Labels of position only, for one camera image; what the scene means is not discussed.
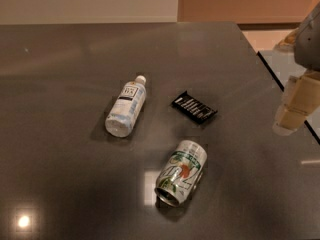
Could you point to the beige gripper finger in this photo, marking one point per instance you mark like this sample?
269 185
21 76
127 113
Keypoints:
301 97

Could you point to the white plastic water bottle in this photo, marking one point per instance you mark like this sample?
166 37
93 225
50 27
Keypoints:
121 119

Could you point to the silver green 7up can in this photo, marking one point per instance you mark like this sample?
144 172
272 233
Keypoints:
181 174

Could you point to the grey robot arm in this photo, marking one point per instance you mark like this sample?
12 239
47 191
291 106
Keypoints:
306 47

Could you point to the black snack wrapper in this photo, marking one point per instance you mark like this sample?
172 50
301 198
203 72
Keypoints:
193 108

